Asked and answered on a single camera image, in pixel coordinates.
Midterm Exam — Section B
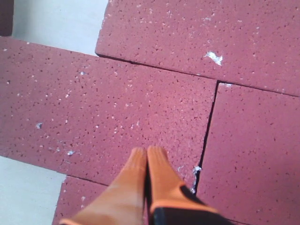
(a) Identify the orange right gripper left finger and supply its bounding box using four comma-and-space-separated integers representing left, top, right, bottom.
59, 148, 147, 225

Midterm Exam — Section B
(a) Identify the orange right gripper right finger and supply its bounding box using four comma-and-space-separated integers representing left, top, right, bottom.
147, 146, 225, 225

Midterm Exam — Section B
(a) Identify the front row large brick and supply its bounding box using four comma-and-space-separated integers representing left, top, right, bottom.
52, 175, 150, 225

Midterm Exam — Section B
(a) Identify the third row red brick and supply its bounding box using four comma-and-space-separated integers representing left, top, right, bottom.
197, 84, 300, 225

